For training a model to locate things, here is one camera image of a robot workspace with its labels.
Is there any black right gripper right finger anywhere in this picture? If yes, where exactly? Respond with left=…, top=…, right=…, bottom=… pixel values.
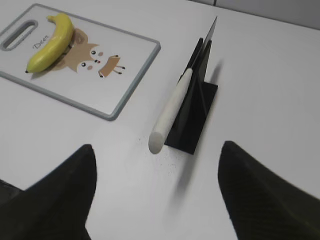
left=217, top=140, right=320, bottom=240

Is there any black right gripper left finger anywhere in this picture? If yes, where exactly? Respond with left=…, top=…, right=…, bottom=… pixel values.
left=0, top=144, right=97, bottom=240

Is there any white handled cleaver knife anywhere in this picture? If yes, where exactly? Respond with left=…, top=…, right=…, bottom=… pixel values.
left=148, top=20, right=217, bottom=154

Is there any yellow plastic banana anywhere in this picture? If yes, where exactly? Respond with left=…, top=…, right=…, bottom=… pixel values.
left=25, top=13, right=74, bottom=73

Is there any black knife stand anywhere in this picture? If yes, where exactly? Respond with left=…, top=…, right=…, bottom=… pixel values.
left=164, top=38, right=218, bottom=154

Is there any grey rimmed deer cutting board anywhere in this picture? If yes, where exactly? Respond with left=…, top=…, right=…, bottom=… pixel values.
left=0, top=3, right=161, bottom=121

